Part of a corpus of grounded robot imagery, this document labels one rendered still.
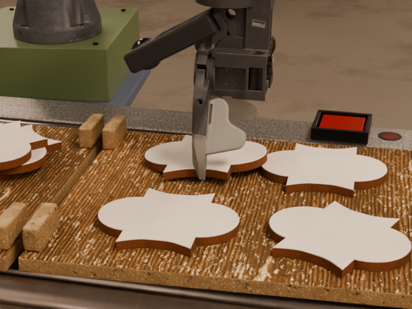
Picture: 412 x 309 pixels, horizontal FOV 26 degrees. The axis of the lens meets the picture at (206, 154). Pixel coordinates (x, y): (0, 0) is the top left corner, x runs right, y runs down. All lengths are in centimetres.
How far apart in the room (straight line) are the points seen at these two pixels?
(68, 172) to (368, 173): 35
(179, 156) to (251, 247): 21
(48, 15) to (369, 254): 81
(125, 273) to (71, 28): 72
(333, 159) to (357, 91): 328
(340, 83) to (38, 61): 306
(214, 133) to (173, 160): 7
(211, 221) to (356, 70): 379
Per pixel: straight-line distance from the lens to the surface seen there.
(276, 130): 123
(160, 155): 106
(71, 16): 150
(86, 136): 112
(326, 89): 434
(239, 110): 109
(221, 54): 98
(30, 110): 134
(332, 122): 123
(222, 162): 103
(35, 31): 151
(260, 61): 98
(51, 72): 150
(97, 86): 148
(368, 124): 123
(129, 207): 94
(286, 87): 435
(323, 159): 106
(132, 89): 155
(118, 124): 113
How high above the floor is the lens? 136
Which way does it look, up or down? 23 degrees down
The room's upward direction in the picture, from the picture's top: straight up
